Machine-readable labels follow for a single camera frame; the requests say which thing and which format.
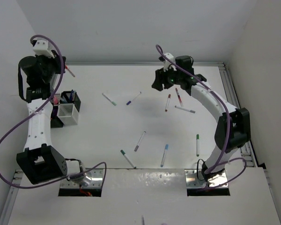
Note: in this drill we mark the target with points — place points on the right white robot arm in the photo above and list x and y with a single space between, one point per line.
233 129

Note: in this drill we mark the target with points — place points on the black and white pen organizer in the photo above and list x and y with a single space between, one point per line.
68 114

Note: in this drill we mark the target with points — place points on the red clear pen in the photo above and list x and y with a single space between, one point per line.
179 97

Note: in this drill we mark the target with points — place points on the grey cap white marker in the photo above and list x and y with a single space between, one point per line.
184 109

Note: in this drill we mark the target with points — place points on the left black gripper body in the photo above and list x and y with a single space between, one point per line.
49 66

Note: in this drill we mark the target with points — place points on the light blue cap marker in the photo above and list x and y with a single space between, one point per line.
164 155

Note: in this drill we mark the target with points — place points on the purple cap black highlighter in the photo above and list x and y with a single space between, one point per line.
54 112

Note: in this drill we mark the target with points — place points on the blue clear pen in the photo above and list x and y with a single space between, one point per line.
71 95

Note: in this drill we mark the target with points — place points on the teal cap white marker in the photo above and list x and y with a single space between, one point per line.
128 160

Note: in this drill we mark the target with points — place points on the grey tip white marker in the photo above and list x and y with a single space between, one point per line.
139 141

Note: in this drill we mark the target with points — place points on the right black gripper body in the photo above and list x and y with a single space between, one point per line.
172 78

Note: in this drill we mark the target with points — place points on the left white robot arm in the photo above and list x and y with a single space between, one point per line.
40 161

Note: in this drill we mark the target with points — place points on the pink glitter bottle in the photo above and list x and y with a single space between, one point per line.
55 100

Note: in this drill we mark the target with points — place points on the metal base plate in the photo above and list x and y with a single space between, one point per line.
196 181
92 180

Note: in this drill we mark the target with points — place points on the green cap white marker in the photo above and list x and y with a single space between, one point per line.
197 145

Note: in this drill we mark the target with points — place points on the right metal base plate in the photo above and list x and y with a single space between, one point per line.
196 181

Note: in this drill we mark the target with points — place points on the purple cap white marker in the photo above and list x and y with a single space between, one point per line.
131 100

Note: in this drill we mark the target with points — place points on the mint cap white marker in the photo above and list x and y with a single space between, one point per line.
110 100

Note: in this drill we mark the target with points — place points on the dark red cap marker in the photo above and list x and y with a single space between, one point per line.
167 103

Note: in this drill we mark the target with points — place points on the red gel pen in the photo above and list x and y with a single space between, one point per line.
70 72

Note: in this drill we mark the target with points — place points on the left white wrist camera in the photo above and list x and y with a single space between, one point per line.
43 47

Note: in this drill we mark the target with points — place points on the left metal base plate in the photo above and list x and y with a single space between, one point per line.
92 180

